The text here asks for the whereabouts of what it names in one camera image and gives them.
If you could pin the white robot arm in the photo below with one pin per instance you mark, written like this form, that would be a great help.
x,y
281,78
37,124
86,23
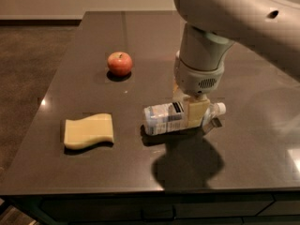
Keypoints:
x,y
270,28

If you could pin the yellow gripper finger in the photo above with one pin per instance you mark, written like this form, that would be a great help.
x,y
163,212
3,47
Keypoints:
x,y
177,93
196,109

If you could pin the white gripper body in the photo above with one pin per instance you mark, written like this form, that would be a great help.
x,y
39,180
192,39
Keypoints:
x,y
197,80

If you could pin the dark cabinet drawers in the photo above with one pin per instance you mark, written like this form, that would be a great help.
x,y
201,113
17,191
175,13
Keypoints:
x,y
161,209

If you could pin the red apple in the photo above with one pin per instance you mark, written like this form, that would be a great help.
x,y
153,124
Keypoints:
x,y
119,64

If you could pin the yellow sponge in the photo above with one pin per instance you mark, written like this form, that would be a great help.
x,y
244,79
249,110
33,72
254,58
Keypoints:
x,y
83,133

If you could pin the clear plastic bottle blue label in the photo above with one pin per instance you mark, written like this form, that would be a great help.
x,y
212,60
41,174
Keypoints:
x,y
171,117

